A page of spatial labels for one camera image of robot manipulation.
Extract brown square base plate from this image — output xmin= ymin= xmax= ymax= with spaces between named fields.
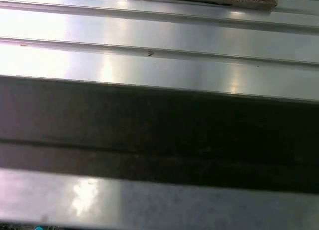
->
xmin=125 ymin=0 xmax=279 ymax=11

